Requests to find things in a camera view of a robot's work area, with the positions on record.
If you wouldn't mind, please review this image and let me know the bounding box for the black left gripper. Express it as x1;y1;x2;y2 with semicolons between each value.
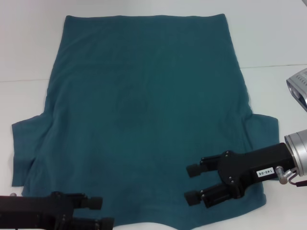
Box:
0;191;115;230

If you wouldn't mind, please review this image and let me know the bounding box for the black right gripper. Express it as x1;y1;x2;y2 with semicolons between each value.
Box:
184;143;296;209

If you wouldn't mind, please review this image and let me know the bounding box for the teal blue t-shirt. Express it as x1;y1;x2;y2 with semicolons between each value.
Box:
11;13;280;230

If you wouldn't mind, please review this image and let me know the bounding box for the right gripper cable with plug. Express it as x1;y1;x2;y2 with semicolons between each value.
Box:
275;166;307;188

